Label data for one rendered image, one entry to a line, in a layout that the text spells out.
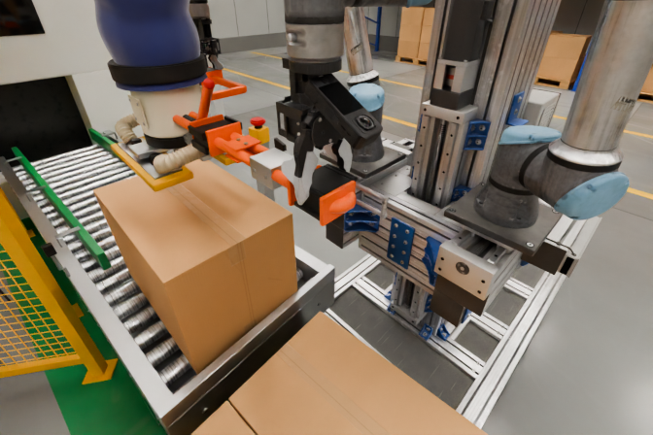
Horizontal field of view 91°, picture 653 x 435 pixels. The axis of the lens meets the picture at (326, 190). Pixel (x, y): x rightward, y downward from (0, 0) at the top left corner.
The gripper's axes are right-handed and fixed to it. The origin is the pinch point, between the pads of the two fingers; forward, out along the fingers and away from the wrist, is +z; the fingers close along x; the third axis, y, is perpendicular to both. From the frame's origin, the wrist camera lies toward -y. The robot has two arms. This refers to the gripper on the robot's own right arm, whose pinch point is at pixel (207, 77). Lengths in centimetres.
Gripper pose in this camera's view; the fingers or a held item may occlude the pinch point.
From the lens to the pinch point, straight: 137.9
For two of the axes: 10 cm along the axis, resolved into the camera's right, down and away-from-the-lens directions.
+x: 7.0, -3.7, 6.1
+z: 0.0, 8.6, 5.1
